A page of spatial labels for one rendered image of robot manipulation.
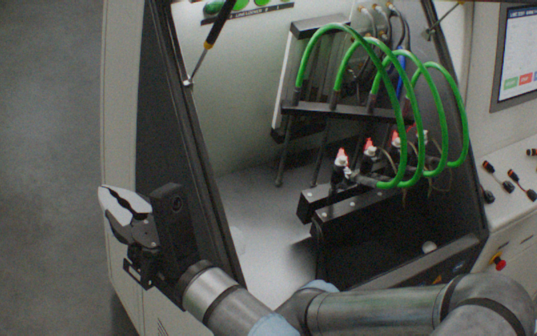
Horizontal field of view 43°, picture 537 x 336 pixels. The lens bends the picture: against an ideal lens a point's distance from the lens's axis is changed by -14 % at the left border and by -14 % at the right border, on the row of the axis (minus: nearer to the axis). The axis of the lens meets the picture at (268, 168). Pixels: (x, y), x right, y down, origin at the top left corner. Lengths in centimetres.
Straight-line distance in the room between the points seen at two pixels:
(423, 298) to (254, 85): 101
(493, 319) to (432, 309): 15
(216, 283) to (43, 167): 225
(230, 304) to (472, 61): 106
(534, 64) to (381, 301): 122
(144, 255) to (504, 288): 49
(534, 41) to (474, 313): 133
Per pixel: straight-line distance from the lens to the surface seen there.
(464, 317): 76
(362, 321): 97
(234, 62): 173
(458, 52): 180
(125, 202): 107
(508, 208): 193
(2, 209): 303
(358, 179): 162
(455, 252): 180
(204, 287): 97
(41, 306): 272
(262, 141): 196
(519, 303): 79
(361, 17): 185
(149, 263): 101
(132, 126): 179
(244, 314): 95
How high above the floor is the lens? 226
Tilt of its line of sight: 45 degrees down
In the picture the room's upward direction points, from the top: 11 degrees clockwise
